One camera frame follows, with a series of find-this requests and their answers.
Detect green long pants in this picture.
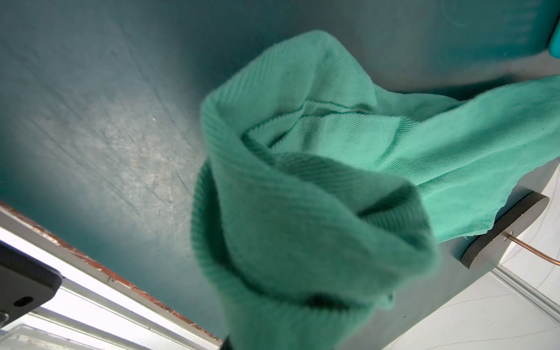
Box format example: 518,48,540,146
191,31,559,349

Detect dark green table mat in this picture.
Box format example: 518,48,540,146
1,1,559,338

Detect dark metal jewelry stand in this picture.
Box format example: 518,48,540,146
461,192,559,270

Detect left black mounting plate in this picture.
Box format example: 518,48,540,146
1,243,63,327

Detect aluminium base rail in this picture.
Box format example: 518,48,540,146
1,204,222,349

